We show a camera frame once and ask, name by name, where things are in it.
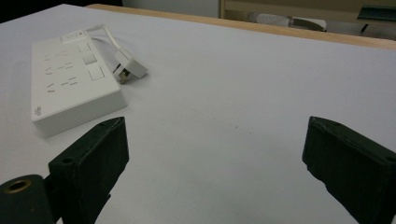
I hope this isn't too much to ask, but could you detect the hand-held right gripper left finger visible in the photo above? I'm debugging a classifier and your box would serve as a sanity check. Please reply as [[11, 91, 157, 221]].
[[48, 116, 130, 224]]

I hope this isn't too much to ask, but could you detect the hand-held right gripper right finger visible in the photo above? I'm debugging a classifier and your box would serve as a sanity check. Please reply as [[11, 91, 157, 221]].
[[302, 116, 396, 224]]

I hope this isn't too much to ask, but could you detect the white power strip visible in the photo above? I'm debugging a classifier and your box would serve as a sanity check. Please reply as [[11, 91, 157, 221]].
[[30, 30, 129, 139]]

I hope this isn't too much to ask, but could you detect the white power plug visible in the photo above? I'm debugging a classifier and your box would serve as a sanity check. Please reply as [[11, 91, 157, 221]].
[[112, 47, 149, 85]]

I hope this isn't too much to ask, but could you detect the dark green box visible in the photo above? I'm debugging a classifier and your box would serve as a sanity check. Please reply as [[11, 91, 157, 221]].
[[356, 4, 396, 22]]

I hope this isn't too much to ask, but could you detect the grey padded chair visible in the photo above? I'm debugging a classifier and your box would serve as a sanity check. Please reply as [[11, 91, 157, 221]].
[[247, 12, 328, 32]]

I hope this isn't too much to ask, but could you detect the white power cable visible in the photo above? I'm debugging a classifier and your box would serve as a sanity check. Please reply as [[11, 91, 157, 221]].
[[84, 24, 123, 55]]

